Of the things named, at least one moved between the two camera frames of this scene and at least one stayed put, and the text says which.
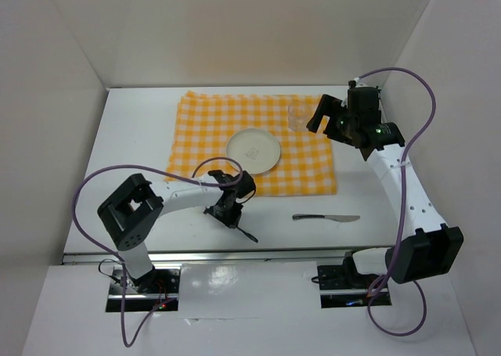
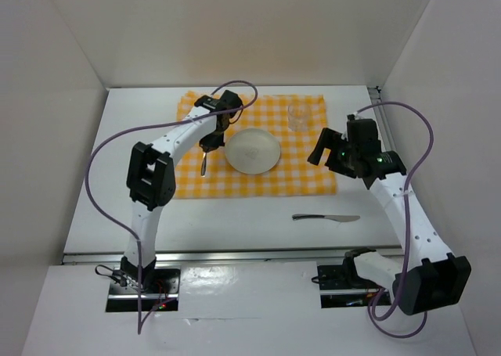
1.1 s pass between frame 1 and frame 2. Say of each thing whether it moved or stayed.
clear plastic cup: stayed
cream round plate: stayed
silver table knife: stayed
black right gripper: moved
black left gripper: moved
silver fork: moved
